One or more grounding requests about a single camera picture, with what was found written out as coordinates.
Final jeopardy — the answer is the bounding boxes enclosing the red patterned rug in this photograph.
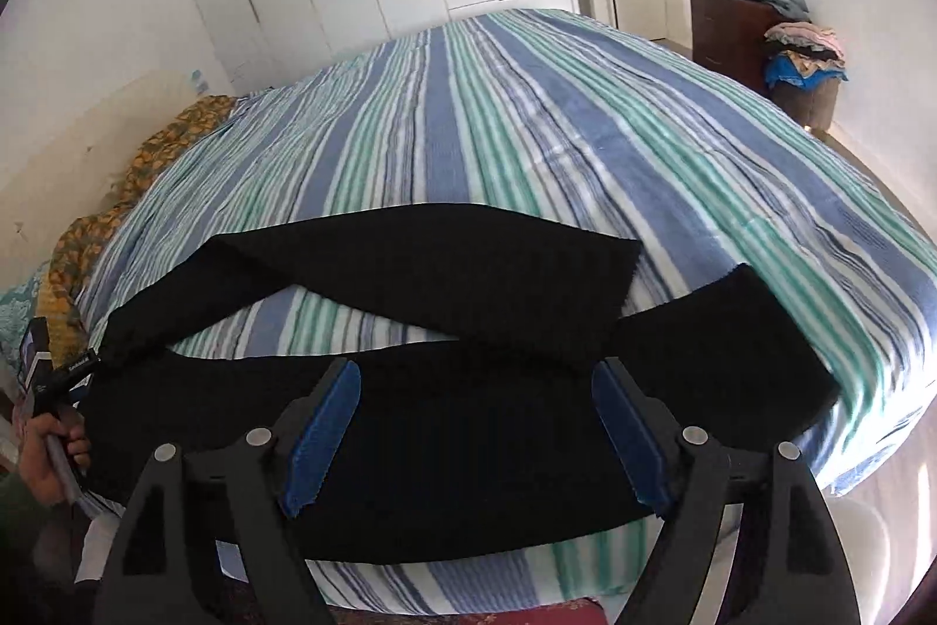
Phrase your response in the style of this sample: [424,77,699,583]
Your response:
[225,579,608,625]

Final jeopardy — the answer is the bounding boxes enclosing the pile of colourful clothes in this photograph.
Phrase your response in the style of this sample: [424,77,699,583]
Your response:
[764,22,848,90]

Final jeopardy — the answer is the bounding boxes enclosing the orange floral blanket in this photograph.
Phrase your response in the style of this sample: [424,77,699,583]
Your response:
[35,95,237,367]

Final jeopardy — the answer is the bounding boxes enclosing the white bed base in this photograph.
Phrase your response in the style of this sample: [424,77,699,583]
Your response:
[827,497,891,625]

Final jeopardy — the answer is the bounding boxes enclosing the green sleeve forearm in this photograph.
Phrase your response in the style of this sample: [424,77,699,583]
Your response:
[0,473,60,558]

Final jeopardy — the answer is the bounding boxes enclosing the striped blue green bedspread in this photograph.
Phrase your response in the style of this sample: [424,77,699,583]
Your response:
[71,6,937,619]

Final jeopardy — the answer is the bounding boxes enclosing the teal patterned pillow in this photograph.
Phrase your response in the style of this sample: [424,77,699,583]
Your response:
[0,262,49,371]

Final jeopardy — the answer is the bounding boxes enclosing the wicker laundry basket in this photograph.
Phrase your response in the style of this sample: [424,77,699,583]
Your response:
[770,79,840,132]

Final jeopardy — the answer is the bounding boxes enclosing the dark wooden dresser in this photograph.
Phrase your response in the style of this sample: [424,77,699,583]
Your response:
[689,0,783,97]

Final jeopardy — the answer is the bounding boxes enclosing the black pants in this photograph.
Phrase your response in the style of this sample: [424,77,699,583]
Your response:
[84,204,840,563]

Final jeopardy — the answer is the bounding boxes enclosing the person left hand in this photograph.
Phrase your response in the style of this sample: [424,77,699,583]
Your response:
[18,406,91,508]

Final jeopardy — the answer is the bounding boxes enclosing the cream padded headboard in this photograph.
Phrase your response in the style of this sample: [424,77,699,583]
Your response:
[2,70,203,287]

